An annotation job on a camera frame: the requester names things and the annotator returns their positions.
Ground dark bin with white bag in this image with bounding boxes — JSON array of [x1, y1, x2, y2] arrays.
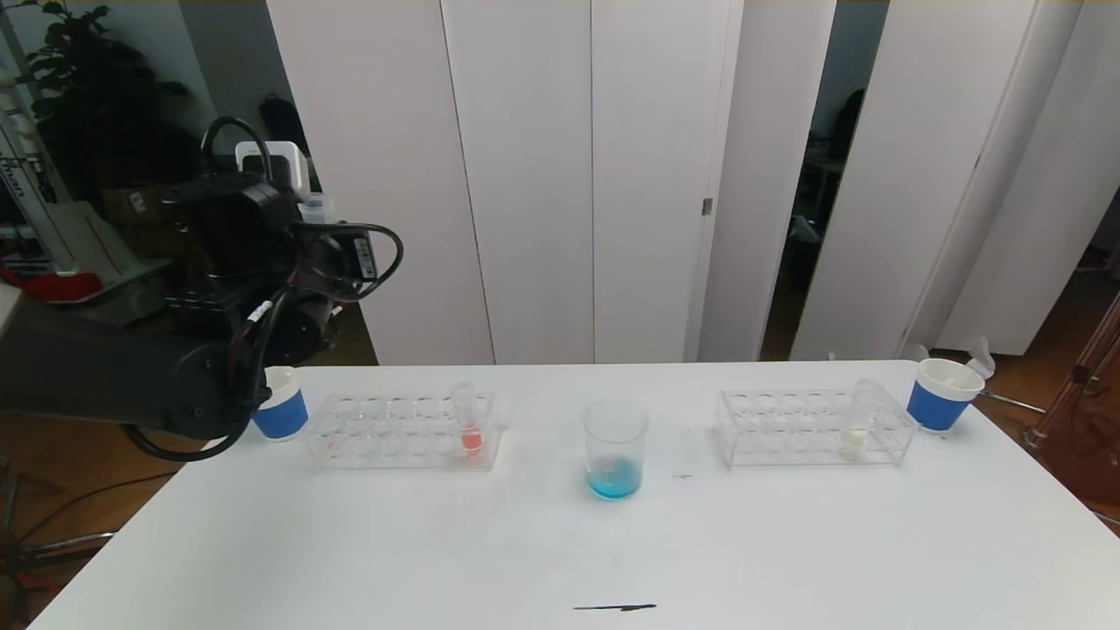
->
[[783, 217, 823, 298]]

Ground dark green potted plant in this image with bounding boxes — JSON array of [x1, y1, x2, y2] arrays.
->
[[9, 2, 207, 207]]

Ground white machine with base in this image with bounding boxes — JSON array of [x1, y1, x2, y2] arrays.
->
[[0, 70, 172, 303]]

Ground brown cardboard box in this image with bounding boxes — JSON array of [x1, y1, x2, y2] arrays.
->
[[103, 184, 180, 228]]

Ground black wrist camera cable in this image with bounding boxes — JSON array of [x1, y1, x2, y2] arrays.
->
[[201, 116, 405, 304]]

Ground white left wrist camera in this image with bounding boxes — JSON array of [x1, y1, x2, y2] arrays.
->
[[234, 140, 310, 200]]

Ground pink red pigment test tube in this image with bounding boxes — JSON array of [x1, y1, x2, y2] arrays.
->
[[947, 339, 997, 392]]

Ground clear acrylic tube rack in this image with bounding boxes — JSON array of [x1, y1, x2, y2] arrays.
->
[[306, 390, 508, 472], [712, 388, 918, 467]]

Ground black backpack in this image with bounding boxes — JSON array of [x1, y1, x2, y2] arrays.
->
[[260, 94, 305, 145]]

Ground metal tripod legs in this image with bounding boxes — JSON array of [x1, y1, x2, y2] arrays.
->
[[0, 477, 119, 596]]

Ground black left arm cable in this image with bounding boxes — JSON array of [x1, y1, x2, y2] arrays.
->
[[121, 420, 256, 463]]

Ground orange red pigment test tube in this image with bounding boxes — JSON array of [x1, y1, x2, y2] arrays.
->
[[451, 383, 487, 456]]

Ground clear plastic beaker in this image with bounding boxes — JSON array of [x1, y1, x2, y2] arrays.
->
[[583, 400, 649, 502]]

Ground red flat object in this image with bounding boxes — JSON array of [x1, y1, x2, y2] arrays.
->
[[17, 269, 104, 304]]

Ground black floor cable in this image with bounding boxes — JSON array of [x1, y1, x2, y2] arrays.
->
[[17, 472, 180, 543]]

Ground pale yellow pigment test tube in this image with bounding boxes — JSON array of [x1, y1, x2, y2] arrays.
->
[[837, 380, 879, 461]]

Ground blue white paper cup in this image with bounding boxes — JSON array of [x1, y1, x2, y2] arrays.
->
[[254, 366, 310, 441], [906, 359, 986, 434]]

